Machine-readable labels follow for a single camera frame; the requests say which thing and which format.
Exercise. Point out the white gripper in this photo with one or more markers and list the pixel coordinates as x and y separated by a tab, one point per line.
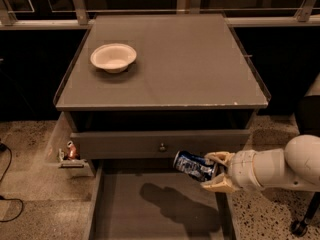
242	169

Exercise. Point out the blue pepsi can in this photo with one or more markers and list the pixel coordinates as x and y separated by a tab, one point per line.
197	167

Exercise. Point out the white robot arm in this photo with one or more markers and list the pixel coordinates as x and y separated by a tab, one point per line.
296	167

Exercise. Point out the grey top drawer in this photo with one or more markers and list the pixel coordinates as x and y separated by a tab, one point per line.
145	144

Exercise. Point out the round metal drawer knob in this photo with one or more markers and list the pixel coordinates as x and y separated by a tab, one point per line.
162	147

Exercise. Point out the grey open middle drawer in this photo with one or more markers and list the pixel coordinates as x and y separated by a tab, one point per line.
146	199

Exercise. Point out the grey drawer cabinet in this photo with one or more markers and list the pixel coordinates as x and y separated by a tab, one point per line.
189	74

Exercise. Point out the orange bottle in bin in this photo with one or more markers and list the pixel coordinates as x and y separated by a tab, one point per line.
72	151

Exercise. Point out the white paper bowl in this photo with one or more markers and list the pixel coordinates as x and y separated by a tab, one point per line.
113	58

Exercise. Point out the metal window railing frame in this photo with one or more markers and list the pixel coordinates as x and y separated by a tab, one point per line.
76	14

